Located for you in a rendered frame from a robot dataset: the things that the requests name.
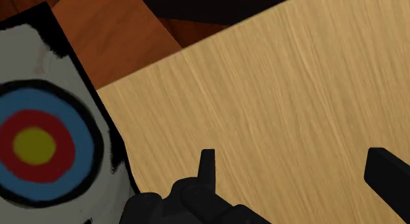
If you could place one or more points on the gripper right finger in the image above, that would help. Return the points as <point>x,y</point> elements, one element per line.
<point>389,178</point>

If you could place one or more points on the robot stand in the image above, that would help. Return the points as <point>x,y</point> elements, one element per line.
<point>48,127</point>

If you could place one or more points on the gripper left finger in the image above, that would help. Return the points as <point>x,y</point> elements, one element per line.
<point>195,197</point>

